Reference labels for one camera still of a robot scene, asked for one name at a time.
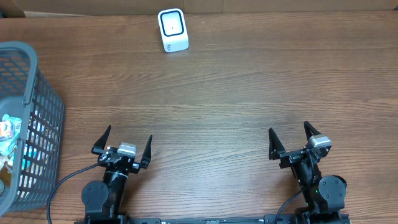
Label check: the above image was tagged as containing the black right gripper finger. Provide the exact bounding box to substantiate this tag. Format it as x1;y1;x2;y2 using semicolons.
269;128;285;160
303;121;320;139

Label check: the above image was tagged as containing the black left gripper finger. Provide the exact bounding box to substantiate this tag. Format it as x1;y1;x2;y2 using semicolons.
93;125;111;150
140;135;152;169

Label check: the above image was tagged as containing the teal snack packet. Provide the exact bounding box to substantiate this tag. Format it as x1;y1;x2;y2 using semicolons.
1;114;22;156

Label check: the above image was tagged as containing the orange tissue pack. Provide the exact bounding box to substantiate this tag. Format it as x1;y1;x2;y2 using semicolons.
0;121;15;141

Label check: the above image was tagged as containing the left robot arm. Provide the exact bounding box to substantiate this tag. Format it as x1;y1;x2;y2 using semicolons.
81;126;152;224

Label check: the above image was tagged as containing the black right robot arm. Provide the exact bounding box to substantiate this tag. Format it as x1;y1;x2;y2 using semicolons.
264;121;351;224

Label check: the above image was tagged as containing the white barcode scanner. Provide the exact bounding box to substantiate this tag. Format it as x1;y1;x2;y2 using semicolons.
157;8;189;53

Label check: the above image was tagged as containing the grey plastic mesh basket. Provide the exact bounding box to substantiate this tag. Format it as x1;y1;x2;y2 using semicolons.
1;41;65;215

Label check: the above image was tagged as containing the brown cardboard backdrop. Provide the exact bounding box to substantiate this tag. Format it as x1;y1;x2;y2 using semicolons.
1;0;397;17

